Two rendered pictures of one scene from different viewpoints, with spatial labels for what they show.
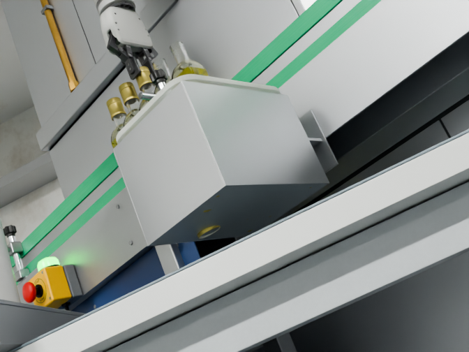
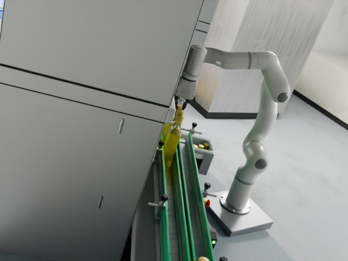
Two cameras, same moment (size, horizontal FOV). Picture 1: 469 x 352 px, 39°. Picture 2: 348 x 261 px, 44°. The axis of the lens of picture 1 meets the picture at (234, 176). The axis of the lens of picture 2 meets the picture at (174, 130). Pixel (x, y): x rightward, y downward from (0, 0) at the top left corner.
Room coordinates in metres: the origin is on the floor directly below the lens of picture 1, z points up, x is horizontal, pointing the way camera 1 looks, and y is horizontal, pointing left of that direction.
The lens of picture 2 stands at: (2.81, 1.42, 2.17)
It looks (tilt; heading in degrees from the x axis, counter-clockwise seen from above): 25 degrees down; 220
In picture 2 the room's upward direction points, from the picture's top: 19 degrees clockwise
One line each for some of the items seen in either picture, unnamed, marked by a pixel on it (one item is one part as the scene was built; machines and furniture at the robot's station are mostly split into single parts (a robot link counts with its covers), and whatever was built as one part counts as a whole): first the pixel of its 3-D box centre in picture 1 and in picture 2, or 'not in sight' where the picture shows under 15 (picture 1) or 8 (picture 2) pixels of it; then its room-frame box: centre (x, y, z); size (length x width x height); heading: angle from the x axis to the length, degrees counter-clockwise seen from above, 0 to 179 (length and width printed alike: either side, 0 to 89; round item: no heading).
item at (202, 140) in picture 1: (234, 166); (187, 153); (0.91, -0.01, 0.92); 0.27 x 0.17 x 0.15; 141
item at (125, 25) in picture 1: (125, 30); (186, 86); (1.25, 0.10, 1.44); 0.10 x 0.07 x 0.11; 142
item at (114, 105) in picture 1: (116, 109); (179, 119); (1.32, 0.19, 1.31); 0.04 x 0.04 x 0.04
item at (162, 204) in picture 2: not in sight; (155, 207); (1.67, 0.51, 1.11); 0.07 x 0.04 x 0.13; 141
